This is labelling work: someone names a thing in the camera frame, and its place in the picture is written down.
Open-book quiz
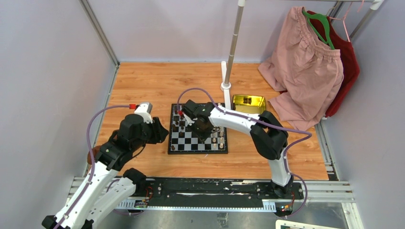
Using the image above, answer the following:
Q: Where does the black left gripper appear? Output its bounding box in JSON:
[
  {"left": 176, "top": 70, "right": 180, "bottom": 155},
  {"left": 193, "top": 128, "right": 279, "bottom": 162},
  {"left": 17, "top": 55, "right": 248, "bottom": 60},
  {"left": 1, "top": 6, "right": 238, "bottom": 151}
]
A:
[{"left": 132, "top": 116, "right": 170, "bottom": 151}]

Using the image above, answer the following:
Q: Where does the black white chess board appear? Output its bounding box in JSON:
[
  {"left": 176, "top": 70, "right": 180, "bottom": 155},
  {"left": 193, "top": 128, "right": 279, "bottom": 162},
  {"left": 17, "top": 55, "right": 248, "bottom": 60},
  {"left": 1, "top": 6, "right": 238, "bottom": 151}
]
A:
[{"left": 168, "top": 102, "right": 228, "bottom": 155}]

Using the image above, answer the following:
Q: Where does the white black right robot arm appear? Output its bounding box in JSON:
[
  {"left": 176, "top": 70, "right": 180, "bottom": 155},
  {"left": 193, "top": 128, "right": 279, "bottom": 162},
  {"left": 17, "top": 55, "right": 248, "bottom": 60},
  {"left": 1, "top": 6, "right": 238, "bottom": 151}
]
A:
[{"left": 178, "top": 100, "right": 293, "bottom": 199}]

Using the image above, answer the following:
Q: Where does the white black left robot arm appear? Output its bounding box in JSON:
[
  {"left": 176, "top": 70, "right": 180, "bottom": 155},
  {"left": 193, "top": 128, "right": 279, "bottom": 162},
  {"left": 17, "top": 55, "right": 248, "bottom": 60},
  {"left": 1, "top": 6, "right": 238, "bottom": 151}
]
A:
[{"left": 42, "top": 113, "right": 169, "bottom": 229}]

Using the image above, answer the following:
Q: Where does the brown cloth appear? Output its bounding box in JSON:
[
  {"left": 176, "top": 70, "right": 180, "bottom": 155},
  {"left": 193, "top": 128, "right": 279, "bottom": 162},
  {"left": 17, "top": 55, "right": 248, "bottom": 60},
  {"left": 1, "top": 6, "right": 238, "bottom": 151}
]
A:
[{"left": 87, "top": 145, "right": 101, "bottom": 165}]

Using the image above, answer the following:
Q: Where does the gold tin box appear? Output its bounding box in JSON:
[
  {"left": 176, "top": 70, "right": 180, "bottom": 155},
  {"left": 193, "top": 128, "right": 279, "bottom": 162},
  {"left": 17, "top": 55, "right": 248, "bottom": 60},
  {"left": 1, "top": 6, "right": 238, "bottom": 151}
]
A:
[{"left": 232, "top": 94, "right": 266, "bottom": 114}]

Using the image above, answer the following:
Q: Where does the pink garment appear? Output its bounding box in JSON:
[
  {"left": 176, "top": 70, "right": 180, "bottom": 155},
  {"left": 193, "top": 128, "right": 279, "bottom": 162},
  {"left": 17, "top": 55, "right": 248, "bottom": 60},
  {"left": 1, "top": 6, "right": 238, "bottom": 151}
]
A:
[{"left": 258, "top": 7, "right": 343, "bottom": 131}]

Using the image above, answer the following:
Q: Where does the white tablet corner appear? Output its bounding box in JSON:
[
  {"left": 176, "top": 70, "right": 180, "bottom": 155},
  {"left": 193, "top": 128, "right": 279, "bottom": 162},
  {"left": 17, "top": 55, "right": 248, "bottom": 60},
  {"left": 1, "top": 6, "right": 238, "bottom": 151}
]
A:
[{"left": 275, "top": 219, "right": 338, "bottom": 229}]

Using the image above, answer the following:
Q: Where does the green clothes hanger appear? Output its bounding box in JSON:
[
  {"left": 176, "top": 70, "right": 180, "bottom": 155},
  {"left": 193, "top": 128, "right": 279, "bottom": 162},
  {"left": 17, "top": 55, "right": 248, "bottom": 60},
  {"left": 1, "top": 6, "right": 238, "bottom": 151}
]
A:
[{"left": 302, "top": 10, "right": 335, "bottom": 51}]

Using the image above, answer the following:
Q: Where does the red garment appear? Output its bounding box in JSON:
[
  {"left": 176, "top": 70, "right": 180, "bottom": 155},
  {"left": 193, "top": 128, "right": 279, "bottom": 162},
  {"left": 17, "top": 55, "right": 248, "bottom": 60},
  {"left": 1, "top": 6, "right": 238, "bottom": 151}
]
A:
[{"left": 299, "top": 9, "right": 360, "bottom": 119}]

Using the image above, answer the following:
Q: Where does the pink clothes hanger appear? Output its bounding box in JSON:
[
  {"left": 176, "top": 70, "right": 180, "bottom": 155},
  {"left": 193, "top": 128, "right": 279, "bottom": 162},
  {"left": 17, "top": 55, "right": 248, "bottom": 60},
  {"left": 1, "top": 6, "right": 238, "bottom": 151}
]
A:
[{"left": 329, "top": 0, "right": 365, "bottom": 42}]

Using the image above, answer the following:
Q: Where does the white clothes rack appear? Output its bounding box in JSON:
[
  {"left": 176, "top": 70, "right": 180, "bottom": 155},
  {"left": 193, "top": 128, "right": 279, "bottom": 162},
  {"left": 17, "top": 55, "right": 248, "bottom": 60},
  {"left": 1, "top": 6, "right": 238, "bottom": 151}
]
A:
[{"left": 220, "top": 0, "right": 384, "bottom": 109}]

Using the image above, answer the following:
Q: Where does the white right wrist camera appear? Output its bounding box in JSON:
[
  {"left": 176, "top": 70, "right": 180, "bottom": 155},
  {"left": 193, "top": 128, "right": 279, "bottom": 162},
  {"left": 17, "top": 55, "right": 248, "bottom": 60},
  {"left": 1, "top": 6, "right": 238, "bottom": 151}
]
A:
[{"left": 178, "top": 111, "right": 197, "bottom": 126}]

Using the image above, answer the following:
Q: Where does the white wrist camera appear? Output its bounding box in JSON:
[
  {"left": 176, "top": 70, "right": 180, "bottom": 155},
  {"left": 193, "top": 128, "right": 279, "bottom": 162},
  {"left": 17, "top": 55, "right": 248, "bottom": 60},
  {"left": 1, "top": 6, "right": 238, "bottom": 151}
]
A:
[
  {"left": 134, "top": 102, "right": 153, "bottom": 124},
  {"left": 178, "top": 111, "right": 197, "bottom": 126}
]

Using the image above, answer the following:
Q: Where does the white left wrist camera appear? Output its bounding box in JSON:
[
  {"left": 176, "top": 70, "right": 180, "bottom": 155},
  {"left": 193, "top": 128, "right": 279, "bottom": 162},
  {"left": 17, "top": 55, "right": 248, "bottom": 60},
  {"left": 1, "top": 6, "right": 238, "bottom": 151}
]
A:
[{"left": 134, "top": 102, "right": 153, "bottom": 124}]

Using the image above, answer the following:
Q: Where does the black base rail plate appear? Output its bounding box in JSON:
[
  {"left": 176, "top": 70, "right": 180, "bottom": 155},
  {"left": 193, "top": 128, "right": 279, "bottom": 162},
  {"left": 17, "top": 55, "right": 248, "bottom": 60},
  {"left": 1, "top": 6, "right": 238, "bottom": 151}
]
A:
[{"left": 120, "top": 177, "right": 305, "bottom": 212}]

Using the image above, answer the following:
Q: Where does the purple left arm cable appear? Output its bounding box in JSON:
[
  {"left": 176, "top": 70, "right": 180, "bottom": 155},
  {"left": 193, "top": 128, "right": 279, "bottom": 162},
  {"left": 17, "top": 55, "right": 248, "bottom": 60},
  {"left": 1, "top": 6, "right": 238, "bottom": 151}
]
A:
[{"left": 52, "top": 104, "right": 137, "bottom": 229}]

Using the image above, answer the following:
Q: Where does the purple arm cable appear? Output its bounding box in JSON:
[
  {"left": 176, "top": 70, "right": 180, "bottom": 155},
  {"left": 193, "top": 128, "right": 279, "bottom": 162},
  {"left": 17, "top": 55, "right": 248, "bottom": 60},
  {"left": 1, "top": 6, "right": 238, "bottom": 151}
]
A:
[
  {"left": 176, "top": 87, "right": 313, "bottom": 219},
  {"left": 52, "top": 104, "right": 137, "bottom": 229}
]

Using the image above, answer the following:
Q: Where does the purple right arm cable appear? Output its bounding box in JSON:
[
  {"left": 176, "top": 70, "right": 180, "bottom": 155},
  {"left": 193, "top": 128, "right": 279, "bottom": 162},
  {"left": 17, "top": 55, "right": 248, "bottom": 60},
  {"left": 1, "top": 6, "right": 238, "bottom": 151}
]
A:
[{"left": 176, "top": 87, "right": 313, "bottom": 219}]

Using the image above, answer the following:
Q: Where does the aluminium frame post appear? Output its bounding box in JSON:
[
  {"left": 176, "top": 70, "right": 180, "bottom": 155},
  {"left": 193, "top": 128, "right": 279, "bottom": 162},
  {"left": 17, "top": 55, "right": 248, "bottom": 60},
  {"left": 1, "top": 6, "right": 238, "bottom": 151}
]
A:
[{"left": 79, "top": 0, "right": 120, "bottom": 68}]

